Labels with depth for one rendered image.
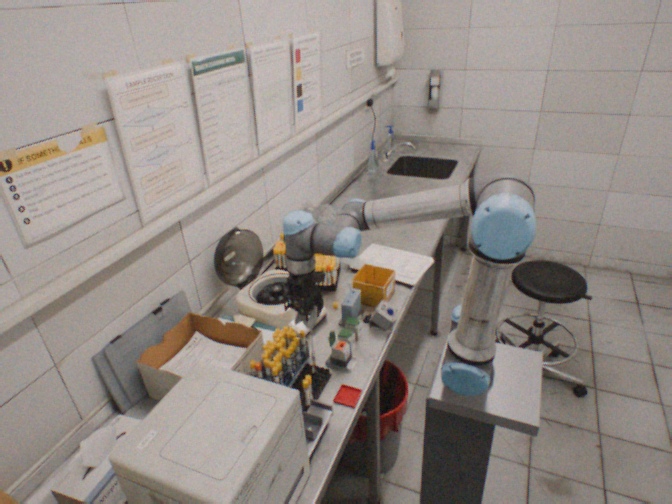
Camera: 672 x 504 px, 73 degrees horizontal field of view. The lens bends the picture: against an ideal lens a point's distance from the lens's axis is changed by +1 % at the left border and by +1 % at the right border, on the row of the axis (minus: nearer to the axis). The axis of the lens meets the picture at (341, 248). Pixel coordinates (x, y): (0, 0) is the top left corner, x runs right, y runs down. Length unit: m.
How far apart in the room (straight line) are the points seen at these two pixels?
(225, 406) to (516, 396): 0.80
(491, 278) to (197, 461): 0.68
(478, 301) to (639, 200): 2.75
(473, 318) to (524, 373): 0.44
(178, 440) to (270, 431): 0.18
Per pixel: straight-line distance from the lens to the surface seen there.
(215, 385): 1.08
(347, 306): 1.58
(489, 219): 0.92
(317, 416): 1.28
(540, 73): 3.43
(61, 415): 1.45
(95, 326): 1.42
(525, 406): 1.39
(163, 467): 0.98
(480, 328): 1.09
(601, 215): 3.74
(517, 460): 2.44
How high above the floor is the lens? 1.92
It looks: 30 degrees down
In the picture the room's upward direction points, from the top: 3 degrees counter-clockwise
